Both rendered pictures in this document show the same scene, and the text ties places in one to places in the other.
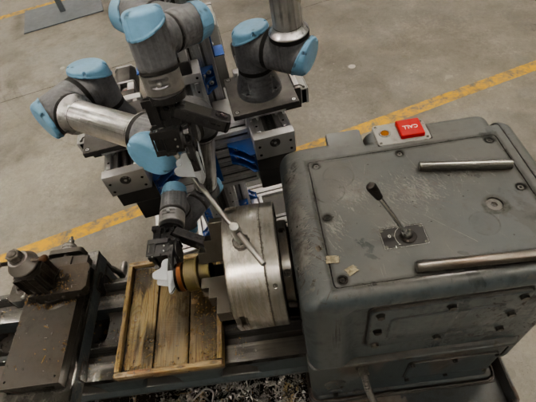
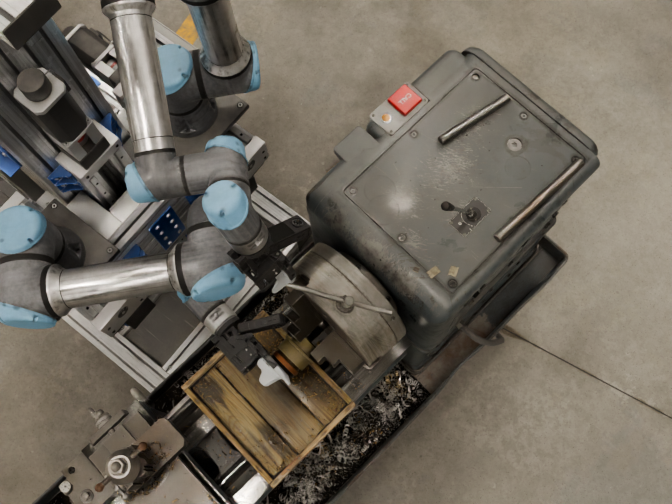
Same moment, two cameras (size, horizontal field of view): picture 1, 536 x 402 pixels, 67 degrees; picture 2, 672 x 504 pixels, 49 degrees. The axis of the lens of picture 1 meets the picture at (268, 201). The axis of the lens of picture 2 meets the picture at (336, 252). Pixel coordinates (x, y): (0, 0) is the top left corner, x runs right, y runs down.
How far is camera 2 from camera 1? 0.97 m
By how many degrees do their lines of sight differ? 29
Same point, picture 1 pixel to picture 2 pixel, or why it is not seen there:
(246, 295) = (375, 341)
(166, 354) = (298, 434)
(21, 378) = not seen: outside the picture
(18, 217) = not seen: outside the picture
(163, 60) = (256, 223)
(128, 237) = (12, 354)
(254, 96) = (198, 129)
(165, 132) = (266, 271)
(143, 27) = (240, 213)
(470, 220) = (506, 171)
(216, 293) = (336, 356)
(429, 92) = not seen: outside the picture
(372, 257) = (459, 250)
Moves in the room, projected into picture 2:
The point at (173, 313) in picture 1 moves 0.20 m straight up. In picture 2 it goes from (271, 398) to (261, 389)
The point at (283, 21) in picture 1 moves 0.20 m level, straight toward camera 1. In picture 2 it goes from (229, 56) to (287, 117)
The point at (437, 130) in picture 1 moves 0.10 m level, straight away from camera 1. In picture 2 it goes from (428, 88) to (415, 54)
